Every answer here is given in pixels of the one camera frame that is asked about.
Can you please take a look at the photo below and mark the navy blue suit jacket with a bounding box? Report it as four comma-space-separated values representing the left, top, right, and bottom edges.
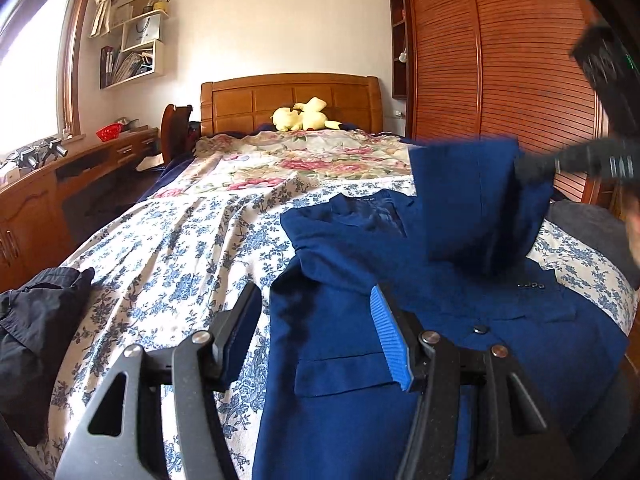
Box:
253, 139, 628, 479

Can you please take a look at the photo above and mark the person's right hand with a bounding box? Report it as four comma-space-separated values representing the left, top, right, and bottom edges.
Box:
624, 194, 640, 266

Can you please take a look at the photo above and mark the wooden louvered wardrobe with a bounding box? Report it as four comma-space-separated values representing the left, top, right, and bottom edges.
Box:
387, 0, 614, 206

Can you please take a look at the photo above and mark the blue floral white bedspread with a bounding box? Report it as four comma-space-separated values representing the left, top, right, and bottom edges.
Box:
28, 174, 639, 479

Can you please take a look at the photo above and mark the black garment on bed edge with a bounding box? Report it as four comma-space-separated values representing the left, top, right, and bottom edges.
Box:
1, 268, 94, 446

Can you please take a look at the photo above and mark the wooden desk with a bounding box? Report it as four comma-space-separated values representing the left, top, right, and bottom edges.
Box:
1, 128, 158, 290

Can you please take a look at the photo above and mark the pink floral quilt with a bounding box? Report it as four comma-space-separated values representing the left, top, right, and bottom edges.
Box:
150, 128, 417, 198

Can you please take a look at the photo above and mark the dark wooden chair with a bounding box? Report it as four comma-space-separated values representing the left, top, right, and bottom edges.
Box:
160, 104, 198, 165

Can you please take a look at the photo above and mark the red basket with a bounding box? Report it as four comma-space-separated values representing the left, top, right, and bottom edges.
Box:
96, 122, 124, 142

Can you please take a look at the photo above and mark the yellow plush toy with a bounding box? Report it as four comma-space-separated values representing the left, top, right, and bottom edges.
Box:
271, 96, 341, 132

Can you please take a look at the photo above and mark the wooden headboard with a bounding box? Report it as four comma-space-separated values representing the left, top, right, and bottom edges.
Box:
201, 73, 384, 136

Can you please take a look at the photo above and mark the window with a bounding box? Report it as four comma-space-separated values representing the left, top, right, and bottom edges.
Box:
0, 0, 74, 156

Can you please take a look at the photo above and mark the white wall shelf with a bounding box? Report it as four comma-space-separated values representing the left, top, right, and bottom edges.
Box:
99, 0, 169, 90

